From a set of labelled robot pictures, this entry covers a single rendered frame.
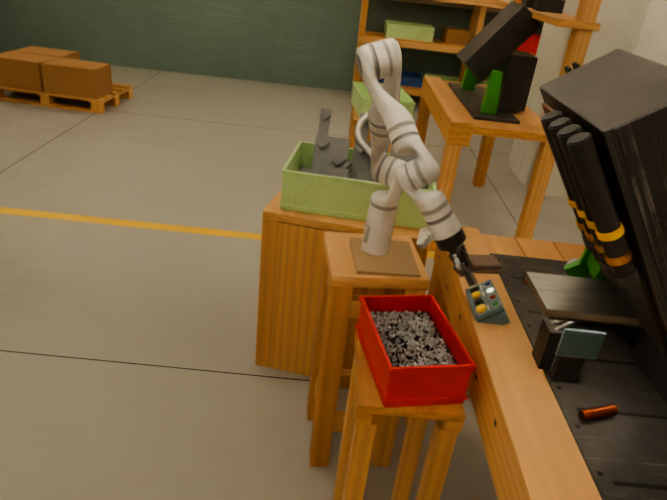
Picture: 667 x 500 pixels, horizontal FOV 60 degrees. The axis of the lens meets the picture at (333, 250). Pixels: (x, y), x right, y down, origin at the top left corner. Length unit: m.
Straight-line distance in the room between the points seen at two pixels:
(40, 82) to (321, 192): 4.91
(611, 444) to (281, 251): 1.49
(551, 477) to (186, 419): 1.63
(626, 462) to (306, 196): 1.50
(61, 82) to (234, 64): 2.77
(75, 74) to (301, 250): 4.62
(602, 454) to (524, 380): 0.24
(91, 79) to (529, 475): 5.93
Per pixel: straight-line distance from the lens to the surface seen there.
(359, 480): 1.60
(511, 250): 2.11
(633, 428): 1.45
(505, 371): 1.46
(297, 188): 2.32
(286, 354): 2.67
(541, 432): 1.33
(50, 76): 6.77
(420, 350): 1.47
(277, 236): 2.37
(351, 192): 2.29
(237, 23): 8.53
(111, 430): 2.51
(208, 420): 2.50
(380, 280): 1.82
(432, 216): 1.41
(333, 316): 1.88
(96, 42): 9.12
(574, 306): 1.33
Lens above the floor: 1.74
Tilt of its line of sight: 27 degrees down
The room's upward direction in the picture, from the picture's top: 7 degrees clockwise
